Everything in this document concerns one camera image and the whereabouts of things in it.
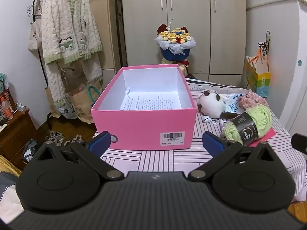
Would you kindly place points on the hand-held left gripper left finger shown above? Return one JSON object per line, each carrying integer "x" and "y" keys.
{"x": 100, "y": 144}

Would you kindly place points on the patterned slipper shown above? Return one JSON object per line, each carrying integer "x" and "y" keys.
{"x": 74, "y": 140}
{"x": 54, "y": 137}

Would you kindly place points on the yellow flower bouquet blue wrap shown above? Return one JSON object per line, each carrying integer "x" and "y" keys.
{"x": 176, "y": 50}

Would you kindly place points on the beige cabinet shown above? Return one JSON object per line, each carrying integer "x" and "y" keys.
{"x": 100, "y": 16}

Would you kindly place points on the yellow cloth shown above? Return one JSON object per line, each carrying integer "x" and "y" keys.
{"x": 8, "y": 164}

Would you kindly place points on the black clothes rack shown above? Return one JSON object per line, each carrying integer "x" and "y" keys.
{"x": 46, "y": 80}

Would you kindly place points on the grey wardrobe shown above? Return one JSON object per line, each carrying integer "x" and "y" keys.
{"x": 144, "y": 28}

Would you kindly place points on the dark shoe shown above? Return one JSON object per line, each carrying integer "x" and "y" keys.
{"x": 31, "y": 148}

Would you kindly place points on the printed paper sheet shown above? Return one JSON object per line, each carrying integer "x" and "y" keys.
{"x": 151, "y": 101}

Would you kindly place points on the white green fleece pajama jacket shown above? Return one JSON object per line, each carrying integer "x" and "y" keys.
{"x": 62, "y": 24}

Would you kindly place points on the white plush toy brown ears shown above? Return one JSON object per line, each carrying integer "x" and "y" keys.
{"x": 211, "y": 104}

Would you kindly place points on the colourful gift bag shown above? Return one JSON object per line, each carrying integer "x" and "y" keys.
{"x": 257, "y": 81}

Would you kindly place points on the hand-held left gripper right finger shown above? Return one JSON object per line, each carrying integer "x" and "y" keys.
{"x": 213, "y": 144}

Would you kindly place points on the green white plastic bag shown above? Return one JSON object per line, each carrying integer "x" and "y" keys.
{"x": 3, "y": 81}

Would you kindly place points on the beige tote bag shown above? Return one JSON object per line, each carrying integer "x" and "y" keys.
{"x": 33, "y": 40}

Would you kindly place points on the white fleece pajama pants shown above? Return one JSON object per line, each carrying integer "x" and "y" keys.
{"x": 92, "y": 69}

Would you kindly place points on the small silver bell charm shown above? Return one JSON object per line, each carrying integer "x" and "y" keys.
{"x": 207, "y": 120}

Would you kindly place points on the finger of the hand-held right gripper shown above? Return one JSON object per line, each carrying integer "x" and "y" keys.
{"x": 299, "y": 143}

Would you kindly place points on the grey white quilt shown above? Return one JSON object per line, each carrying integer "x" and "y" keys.
{"x": 7, "y": 196}

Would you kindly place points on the light green yarn skein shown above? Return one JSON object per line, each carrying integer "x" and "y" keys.
{"x": 259, "y": 117}

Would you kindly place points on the brown paper bag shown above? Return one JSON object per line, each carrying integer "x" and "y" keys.
{"x": 51, "y": 103}

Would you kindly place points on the checked tote bag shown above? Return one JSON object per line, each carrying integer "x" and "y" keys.
{"x": 10, "y": 95}

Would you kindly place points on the orange drink bottle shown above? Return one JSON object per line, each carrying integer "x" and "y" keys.
{"x": 6, "y": 110}

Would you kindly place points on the wooden cabinet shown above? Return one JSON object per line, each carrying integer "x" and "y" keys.
{"x": 14, "y": 134}

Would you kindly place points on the round teal sticker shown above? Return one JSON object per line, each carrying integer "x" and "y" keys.
{"x": 300, "y": 62}

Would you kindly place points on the small white trinket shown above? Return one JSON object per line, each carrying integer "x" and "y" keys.
{"x": 20, "y": 107}

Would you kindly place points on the pink floral cloth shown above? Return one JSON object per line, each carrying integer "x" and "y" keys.
{"x": 251, "y": 99}

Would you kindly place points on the white packet blue print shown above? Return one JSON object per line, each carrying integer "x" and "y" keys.
{"x": 232, "y": 101}

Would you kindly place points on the pink cardboard box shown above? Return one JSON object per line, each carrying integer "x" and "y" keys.
{"x": 134, "y": 129}

